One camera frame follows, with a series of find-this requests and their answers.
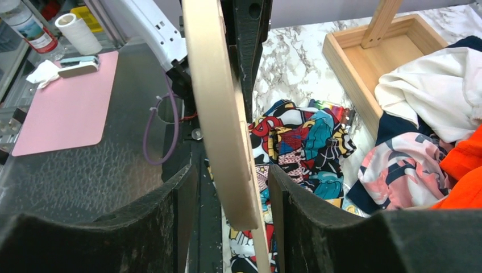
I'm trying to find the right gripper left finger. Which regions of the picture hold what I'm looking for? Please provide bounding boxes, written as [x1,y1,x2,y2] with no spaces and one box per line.
[1,168,188,272]

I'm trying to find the comic print shorts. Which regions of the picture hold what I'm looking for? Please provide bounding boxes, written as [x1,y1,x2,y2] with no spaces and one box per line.
[248,100,356,272]

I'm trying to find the pink white navy garment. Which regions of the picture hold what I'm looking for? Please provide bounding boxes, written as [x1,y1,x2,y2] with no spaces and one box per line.
[347,36,481,214]

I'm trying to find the white paper roll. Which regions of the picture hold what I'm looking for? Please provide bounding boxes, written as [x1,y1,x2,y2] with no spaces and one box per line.
[55,13,102,55]

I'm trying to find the crumpled white tissue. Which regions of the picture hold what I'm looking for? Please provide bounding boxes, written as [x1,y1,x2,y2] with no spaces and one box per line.
[26,60,60,89]

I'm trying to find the pack of coloured markers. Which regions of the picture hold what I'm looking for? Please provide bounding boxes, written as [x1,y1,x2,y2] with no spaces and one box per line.
[308,99,356,133]

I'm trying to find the orange shorts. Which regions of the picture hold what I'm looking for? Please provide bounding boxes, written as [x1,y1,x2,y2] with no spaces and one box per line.
[431,127,481,210]

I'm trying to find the wooden clothes rack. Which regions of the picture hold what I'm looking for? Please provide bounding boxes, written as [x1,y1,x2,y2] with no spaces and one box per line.
[322,1,448,138]

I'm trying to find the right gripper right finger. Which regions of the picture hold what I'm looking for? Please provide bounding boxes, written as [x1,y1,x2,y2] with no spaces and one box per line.
[268,166,481,272]

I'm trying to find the cream hanger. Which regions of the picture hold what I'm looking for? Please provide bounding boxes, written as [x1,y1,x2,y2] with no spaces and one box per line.
[182,1,271,272]

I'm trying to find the red label bottle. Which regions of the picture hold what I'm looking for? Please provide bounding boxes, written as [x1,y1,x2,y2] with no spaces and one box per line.
[1,0,65,61]

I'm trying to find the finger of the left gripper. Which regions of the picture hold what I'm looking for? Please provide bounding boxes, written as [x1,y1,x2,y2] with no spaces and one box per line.
[221,0,273,123]

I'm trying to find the light blue stapler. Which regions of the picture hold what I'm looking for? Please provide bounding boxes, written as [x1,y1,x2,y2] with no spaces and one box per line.
[58,55,100,78]

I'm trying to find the pink mat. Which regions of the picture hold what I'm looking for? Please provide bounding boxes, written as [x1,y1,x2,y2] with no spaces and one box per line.
[11,51,119,156]

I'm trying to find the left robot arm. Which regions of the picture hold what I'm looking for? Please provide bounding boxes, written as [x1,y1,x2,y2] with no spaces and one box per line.
[114,1,272,122]

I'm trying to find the yellow box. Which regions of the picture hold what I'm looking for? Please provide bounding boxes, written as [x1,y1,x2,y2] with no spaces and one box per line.
[70,6,103,33]

